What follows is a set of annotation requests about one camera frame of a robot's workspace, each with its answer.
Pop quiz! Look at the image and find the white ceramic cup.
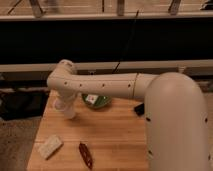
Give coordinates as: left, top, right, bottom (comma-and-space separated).
53, 98, 76, 119

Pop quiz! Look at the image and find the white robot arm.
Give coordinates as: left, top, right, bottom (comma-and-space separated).
47, 60, 212, 171

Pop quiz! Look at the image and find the green bowl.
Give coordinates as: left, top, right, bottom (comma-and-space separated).
81, 94, 111, 109

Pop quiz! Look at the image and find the white red packet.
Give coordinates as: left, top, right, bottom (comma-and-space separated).
86, 94, 98, 104

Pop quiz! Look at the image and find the black rectangular phone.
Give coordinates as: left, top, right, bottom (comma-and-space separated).
134, 104, 145, 116

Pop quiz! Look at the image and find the dark red oblong object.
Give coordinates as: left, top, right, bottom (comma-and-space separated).
79, 142, 93, 169

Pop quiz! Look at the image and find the white sponge block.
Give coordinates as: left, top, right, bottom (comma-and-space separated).
38, 135, 63, 159

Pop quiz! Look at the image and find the black cable to wall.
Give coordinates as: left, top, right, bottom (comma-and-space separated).
111, 9, 140, 74

